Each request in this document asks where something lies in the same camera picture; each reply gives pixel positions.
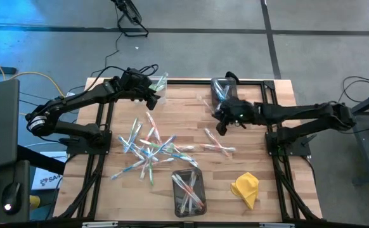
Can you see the grey translucent plastic bin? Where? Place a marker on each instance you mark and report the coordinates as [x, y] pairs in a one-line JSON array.
[[233, 87]]

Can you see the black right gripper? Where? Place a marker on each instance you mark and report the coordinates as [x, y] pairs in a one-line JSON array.
[[236, 112]]

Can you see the dark-legged side table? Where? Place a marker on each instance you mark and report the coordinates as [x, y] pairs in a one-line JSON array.
[[366, 149]]

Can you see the black plastic tray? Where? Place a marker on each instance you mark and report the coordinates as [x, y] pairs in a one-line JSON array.
[[176, 198]]

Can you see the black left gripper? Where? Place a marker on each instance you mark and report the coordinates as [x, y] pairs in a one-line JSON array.
[[137, 90]]

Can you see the black computer mouse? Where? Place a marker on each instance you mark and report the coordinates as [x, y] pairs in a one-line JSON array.
[[11, 198]]

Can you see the black knob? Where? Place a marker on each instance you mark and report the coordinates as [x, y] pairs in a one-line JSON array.
[[232, 76]]

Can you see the silver metal bracket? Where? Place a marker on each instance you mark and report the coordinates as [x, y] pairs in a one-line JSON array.
[[276, 225], [99, 224]]

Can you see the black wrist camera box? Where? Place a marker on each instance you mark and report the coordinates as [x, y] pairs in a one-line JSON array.
[[134, 75]]

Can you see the small yellow object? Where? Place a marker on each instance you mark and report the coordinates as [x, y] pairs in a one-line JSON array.
[[35, 201]]

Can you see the yellow cloth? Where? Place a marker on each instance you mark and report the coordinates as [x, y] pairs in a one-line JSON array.
[[246, 188]]

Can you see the clear plastic bin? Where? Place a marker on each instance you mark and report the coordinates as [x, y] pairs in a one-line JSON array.
[[162, 96]]

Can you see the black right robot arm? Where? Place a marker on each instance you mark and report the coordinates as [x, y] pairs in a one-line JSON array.
[[298, 112]]

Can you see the black floor fan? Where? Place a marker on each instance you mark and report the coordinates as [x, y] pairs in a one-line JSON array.
[[129, 11]]

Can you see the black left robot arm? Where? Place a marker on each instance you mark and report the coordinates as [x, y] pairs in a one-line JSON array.
[[76, 99]]

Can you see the blue toothbrush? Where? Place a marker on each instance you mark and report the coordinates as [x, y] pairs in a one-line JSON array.
[[164, 143], [149, 155], [125, 142], [226, 90], [217, 88], [127, 170], [133, 139], [172, 156]]

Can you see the white cardboard box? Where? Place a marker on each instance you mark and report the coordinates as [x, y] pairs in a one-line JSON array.
[[49, 177]]

